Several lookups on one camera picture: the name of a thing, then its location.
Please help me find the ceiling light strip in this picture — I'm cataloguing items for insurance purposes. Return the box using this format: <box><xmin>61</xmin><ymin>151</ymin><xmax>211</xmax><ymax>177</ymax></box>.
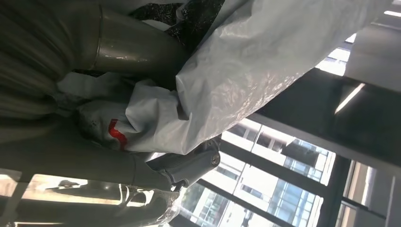
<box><xmin>334</xmin><ymin>82</ymin><xmax>366</xmax><ymax>115</ymax></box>

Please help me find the black window frame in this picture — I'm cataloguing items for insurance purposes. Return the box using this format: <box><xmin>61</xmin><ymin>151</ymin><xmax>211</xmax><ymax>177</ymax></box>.
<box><xmin>169</xmin><ymin>68</ymin><xmax>401</xmax><ymax>227</ymax></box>

